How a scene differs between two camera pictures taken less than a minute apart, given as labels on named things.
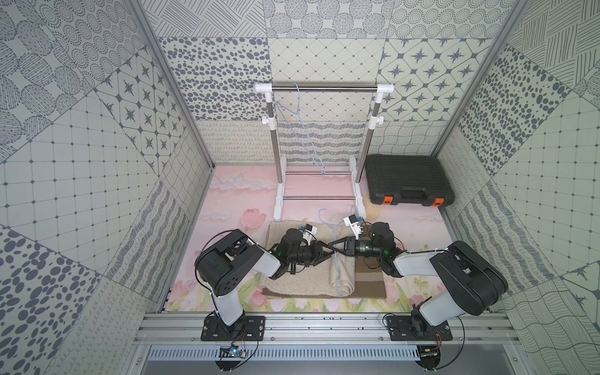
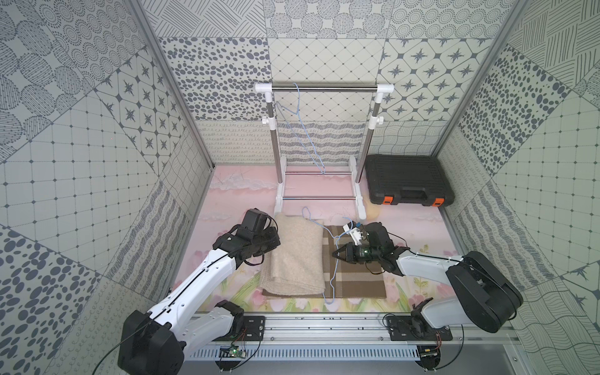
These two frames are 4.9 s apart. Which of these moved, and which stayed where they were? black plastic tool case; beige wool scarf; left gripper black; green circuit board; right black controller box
Moved: beige wool scarf; left gripper black
Stayed: black plastic tool case; right black controller box; green circuit board
